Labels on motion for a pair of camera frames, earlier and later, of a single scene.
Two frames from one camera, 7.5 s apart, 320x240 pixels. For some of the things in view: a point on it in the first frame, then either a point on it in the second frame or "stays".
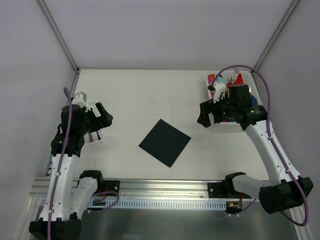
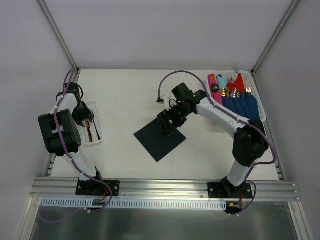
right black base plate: (225, 190) stays
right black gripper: (213, 113) → (167, 120)
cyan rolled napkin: (221, 80) stays
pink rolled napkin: (211, 78) stays
